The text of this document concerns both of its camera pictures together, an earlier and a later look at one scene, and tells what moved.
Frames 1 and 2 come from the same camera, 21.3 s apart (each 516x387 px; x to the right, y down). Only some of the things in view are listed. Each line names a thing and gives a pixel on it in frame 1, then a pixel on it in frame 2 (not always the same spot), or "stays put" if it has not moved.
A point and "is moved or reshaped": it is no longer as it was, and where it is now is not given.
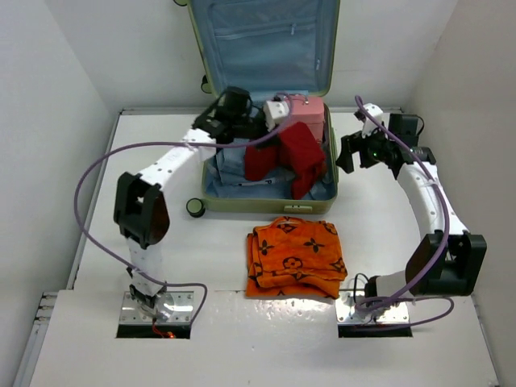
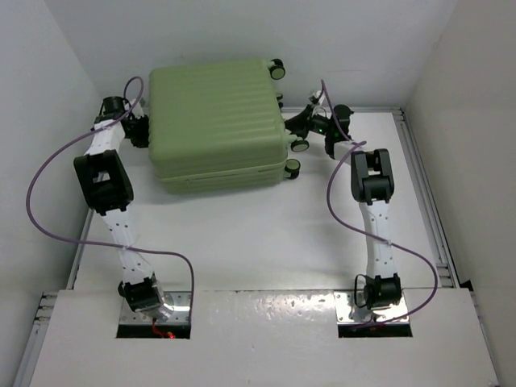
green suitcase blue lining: x=277 y=147 is moved or reshaped
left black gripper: x=264 y=134 → x=143 y=141
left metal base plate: x=182 y=312 stays put
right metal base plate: x=348 y=313 stays put
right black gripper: x=355 y=143 → x=304 y=122
